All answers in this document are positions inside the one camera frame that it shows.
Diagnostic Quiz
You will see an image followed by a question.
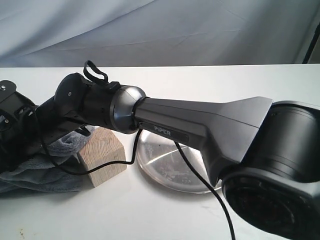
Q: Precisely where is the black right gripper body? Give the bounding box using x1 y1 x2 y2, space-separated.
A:
0 99 50 173

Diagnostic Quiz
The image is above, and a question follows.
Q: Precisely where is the grey fleece cloth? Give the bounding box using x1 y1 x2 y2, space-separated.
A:
0 132 91 194

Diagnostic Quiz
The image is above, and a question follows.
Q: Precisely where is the wooden block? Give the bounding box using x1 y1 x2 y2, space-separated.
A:
77 127 127 188

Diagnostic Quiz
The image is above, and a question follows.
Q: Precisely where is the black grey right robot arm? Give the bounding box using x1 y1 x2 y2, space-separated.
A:
0 60 320 240

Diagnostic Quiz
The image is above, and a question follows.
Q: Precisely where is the white backdrop cloth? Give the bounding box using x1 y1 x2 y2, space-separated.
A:
0 0 320 68

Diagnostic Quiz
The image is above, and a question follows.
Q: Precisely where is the round steel plate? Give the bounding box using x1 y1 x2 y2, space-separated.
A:
136 130 210 194

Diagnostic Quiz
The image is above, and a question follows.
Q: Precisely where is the black stand pole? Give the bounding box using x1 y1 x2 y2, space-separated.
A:
301 16 320 64

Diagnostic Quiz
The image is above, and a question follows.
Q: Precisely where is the wrist camera with black bracket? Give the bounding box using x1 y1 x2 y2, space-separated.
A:
0 80 35 114

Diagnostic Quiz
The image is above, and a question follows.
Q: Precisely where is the black cable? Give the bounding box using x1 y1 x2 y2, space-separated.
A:
32 107 237 240

